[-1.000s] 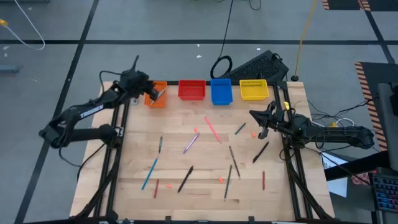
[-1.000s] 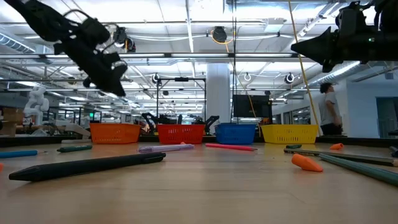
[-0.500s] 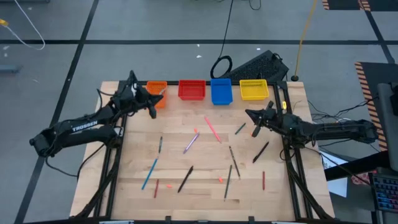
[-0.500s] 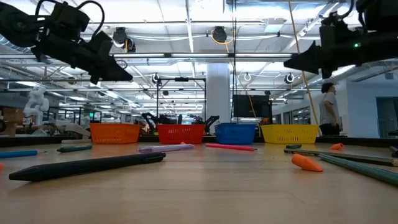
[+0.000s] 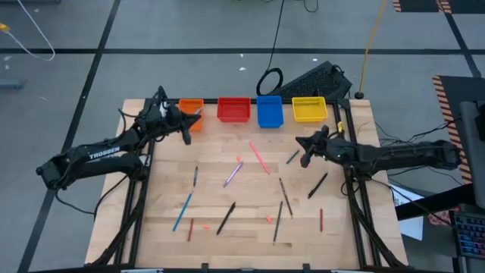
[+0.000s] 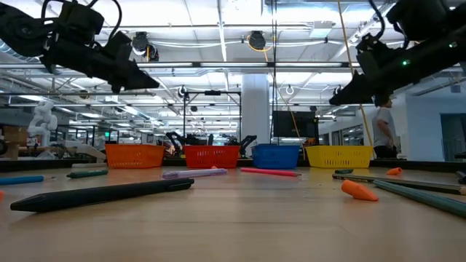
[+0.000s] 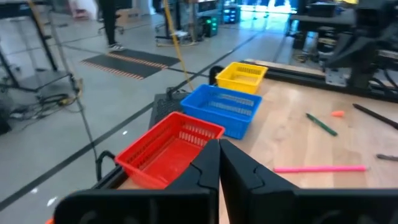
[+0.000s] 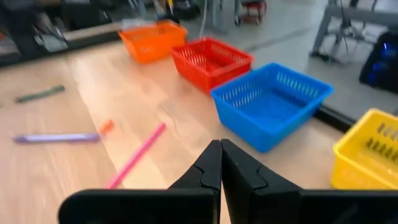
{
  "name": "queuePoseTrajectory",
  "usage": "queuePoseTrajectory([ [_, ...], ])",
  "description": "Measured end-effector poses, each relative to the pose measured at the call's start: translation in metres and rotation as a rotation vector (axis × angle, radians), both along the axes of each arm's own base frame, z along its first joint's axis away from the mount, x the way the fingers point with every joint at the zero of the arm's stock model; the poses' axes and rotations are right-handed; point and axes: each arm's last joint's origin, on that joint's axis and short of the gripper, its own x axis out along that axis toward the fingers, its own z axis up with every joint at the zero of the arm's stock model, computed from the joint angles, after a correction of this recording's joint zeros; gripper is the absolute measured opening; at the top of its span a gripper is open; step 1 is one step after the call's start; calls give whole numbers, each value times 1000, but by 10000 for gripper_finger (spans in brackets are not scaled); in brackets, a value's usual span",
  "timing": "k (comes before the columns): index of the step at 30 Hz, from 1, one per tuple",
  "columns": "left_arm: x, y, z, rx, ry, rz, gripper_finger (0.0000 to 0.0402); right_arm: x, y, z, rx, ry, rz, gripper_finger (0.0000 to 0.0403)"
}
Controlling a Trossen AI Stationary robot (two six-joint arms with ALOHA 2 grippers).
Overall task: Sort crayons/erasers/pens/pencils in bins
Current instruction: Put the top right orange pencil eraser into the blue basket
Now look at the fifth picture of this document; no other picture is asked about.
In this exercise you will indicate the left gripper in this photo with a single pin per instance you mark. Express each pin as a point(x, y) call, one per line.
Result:
point(166, 121)

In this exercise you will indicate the red plastic bin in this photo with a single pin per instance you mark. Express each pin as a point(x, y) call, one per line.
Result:
point(233, 110)

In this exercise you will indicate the white paper sheet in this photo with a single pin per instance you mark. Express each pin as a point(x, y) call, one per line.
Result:
point(413, 227)

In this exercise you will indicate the black table frame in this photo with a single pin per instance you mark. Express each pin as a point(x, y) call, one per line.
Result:
point(344, 104)

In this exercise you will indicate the dark green pencil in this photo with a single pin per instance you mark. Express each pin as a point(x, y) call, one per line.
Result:
point(278, 221)

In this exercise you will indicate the pink pencil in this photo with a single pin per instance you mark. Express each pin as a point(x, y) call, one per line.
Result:
point(259, 158)

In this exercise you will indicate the green crayon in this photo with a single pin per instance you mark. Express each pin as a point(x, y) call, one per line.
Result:
point(293, 157)

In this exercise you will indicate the orange plastic bin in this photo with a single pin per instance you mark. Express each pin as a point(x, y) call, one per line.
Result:
point(191, 106)

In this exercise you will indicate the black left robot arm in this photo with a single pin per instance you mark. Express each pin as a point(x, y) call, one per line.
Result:
point(102, 151)

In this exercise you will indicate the black round base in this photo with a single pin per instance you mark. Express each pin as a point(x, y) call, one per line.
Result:
point(359, 95)

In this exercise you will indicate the yellow plastic bin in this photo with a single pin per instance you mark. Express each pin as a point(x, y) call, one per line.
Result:
point(309, 109)

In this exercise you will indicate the grey monitor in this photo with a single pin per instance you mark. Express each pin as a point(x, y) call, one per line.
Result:
point(471, 170)

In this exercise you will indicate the white power strip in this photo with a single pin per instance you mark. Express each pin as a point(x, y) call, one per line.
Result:
point(164, 110)

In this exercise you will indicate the backlit black keyboard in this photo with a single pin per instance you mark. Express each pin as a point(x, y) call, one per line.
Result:
point(471, 235)

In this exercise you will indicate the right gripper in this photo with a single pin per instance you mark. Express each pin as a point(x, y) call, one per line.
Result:
point(331, 149)

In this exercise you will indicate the purple pen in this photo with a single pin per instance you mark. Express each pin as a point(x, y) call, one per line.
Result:
point(233, 174)

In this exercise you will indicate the black hazard striped mat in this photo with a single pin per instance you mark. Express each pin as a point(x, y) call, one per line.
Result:
point(420, 5)

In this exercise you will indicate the black desk bar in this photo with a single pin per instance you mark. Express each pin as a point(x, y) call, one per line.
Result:
point(435, 203)

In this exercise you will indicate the black pen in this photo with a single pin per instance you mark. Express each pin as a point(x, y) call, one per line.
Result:
point(226, 218)
point(317, 186)

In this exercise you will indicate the blue plastic bin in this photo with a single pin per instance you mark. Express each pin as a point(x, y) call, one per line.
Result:
point(270, 112)

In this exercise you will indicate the grey pen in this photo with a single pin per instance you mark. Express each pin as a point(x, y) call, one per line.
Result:
point(195, 176)

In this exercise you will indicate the blue pencil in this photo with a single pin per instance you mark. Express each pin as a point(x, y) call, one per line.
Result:
point(182, 212)

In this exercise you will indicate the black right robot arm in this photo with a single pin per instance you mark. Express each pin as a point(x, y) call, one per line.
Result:
point(398, 155)

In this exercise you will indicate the dark grey pencil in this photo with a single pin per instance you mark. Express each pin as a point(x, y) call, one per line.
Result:
point(285, 197)

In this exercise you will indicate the red crayon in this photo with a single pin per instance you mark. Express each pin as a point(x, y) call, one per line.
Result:
point(321, 220)
point(190, 230)

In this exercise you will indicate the yellow plug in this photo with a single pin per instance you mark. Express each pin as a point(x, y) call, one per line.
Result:
point(4, 27)

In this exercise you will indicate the grey floor block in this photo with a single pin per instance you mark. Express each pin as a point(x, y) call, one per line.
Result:
point(11, 83)

